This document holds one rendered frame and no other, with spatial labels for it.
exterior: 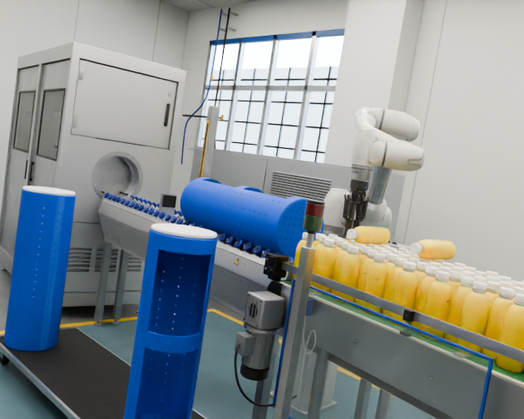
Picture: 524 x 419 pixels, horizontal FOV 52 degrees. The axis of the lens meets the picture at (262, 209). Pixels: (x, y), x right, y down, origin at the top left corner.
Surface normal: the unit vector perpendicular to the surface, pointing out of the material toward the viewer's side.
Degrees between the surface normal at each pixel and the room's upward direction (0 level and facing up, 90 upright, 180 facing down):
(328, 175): 90
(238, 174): 90
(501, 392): 90
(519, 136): 90
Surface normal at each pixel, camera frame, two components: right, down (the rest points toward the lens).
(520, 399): -0.79, -0.07
